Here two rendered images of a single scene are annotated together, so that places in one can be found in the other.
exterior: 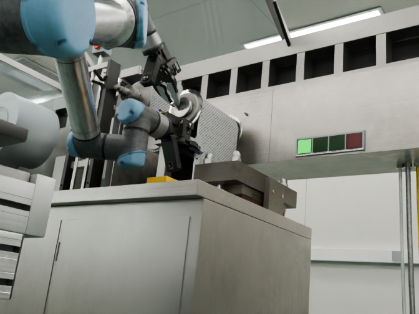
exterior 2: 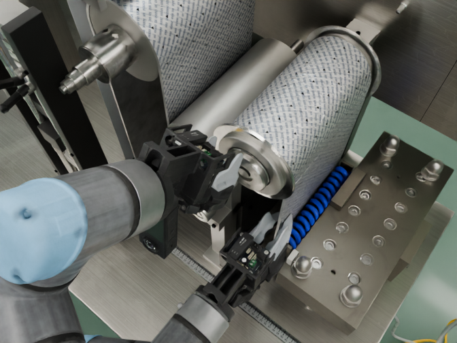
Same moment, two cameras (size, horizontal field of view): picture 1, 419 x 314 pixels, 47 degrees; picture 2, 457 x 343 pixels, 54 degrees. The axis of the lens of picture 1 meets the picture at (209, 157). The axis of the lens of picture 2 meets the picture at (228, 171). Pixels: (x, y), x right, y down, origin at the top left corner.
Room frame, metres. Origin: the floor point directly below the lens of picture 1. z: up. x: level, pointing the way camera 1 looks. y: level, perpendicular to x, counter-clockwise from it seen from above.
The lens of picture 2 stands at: (1.21, 0.13, 1.81)
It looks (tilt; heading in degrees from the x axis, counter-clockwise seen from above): 59 degrees down; 1
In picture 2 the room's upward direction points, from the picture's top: straight up
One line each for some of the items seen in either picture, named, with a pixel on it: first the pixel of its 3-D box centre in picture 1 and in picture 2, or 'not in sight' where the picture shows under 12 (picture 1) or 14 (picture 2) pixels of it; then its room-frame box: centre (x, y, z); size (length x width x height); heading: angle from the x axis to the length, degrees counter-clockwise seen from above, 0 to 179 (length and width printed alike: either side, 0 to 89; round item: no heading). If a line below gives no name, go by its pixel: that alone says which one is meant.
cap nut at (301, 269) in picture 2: (208, 159); (302, 265); (1.47, 0.00, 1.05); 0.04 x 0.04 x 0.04
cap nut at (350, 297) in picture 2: (235, 157); (353, 294); (1.42, -0.08, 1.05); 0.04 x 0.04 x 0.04
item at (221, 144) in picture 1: (216, 151); (317, 171); (1.62, -0.02, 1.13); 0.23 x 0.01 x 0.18; 143
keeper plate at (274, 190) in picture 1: (274, 197); (407, 252); (1.53, -0.22, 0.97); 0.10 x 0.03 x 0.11; 143
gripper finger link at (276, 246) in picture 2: (197, 142); (282, 233); (1.51, 0.04, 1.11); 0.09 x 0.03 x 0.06; 142
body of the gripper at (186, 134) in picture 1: (173, 131); (236, 275); (1.43, 0.12, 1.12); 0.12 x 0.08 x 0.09; 143
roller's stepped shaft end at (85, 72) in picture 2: (120, 89); (77, 77); (1.64, 0.35, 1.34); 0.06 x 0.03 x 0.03; 143
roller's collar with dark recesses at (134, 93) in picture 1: (131, 95); (109, 54); (1.69, 0.31, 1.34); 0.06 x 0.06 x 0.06; 53
